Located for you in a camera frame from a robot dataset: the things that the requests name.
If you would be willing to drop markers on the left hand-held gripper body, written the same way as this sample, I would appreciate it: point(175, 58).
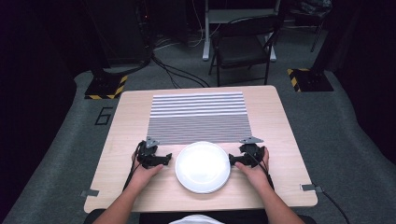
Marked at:
point(147, 155)

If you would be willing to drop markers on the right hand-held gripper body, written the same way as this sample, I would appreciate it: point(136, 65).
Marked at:
point(252, 154)

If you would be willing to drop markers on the person's left hand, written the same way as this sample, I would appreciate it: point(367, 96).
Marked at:
point(143, 175)

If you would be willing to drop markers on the person's right hand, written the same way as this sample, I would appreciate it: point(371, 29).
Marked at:
point(256, 175)

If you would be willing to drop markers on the grey striped placemat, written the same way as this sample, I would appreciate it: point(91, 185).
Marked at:
point(199, 124)

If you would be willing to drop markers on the person's dark clothing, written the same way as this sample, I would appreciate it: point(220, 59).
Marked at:
point(243, 217)

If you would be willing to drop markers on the person's white shirt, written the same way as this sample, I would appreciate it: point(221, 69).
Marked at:
point(196, 219)

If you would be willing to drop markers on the black stand base hazard tape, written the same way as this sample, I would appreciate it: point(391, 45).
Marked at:
point(106, 88)
point(311, 81)

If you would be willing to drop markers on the black folding chair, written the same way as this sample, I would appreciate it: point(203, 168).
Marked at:
point(239, 46)

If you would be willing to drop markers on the dark equipment cabinet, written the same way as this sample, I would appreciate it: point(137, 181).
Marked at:
point(121, 31)

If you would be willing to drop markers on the dark cluttered side table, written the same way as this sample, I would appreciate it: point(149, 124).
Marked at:
point(311, 12)

